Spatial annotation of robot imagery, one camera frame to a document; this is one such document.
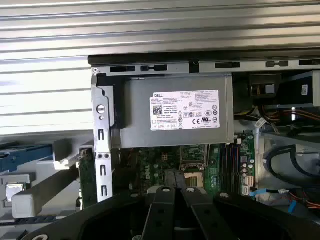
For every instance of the black and grey PC case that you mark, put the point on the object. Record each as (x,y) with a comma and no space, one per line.
(102,140)

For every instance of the green graphics card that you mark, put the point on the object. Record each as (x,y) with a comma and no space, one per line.
(87,180)

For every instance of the grey parts rack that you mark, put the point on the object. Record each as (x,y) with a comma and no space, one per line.
(25,203)

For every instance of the black RAM slot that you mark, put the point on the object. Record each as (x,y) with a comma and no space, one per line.
(237,160)
(222,160)
(227,160)
(232,160)

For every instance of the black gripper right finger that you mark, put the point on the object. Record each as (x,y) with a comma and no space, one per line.
(262,220)

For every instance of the slim optical drive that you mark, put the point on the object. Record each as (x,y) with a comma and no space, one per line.
(295,90)

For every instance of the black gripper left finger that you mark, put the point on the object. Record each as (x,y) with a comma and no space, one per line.
(160,212)

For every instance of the grey Dell power supply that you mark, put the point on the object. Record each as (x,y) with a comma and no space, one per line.
(135,112)

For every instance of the silver CPU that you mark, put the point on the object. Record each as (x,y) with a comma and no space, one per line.
(15,192)

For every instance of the metal socket cover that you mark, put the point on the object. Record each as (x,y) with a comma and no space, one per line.
(207,155)

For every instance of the CPU socket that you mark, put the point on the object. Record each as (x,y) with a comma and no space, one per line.
(193,178)

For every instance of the green Dell motherboard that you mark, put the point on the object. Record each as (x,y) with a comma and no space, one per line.
(150,162)

